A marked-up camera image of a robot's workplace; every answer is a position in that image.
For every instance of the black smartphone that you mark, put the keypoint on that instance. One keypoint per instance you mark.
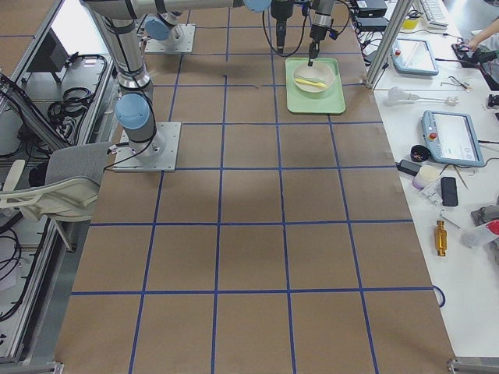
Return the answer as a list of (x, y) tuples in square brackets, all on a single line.
[(449, 193)]

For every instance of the black round container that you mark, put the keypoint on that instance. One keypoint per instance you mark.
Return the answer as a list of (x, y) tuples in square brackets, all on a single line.
[(419, 153)]

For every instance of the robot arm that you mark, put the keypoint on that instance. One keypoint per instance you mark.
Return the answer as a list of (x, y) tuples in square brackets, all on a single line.
[(116, 22), (170, 18)]

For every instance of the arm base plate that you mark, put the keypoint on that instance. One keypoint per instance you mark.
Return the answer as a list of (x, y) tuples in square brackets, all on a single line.
[(175, 41), (161, 155)]

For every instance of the near teach pendant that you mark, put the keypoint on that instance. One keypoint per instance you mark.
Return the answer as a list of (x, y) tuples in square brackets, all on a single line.
[(451, 139)]

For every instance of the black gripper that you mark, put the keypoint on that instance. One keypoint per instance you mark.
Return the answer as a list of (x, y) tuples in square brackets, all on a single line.
[(317, 33), (279, 20)]

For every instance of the aluminium frame post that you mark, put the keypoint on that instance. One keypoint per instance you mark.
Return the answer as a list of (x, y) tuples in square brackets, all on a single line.
[(394, 25)]

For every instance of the gold brass fitting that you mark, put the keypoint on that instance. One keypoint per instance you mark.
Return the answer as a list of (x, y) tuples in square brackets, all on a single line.
[(440, 238)]

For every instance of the white keyboard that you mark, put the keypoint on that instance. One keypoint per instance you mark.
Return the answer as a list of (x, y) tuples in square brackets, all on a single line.
[(433, 14)]

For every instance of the teach pendant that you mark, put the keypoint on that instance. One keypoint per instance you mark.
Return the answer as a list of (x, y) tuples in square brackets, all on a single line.
[(451, 139), (413, 57)]

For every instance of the white paper cup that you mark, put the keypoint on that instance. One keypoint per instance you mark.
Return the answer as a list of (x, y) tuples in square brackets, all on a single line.
[(425, 176)]

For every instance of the yellow plastic fork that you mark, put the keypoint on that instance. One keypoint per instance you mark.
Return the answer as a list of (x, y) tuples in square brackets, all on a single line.
[(310, 83)]

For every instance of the black power adapter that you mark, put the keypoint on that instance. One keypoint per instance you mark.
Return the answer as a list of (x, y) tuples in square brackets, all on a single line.
[(408, 167)]

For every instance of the light green tray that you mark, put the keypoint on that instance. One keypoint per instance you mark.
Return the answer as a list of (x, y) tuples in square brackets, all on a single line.
[(330, 101)]

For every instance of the yellow cup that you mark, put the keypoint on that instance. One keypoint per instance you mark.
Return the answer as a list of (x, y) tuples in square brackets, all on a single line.
[(411, 20)]

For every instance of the white light bulb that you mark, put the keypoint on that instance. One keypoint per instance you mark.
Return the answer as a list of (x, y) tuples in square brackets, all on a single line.
[(396, 96)]

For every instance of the grey office chair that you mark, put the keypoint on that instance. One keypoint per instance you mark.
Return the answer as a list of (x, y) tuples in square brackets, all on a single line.
[(70, 189)]

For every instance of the far teach pendant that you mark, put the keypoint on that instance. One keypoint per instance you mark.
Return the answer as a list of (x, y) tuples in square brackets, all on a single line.
[(413, 57)]

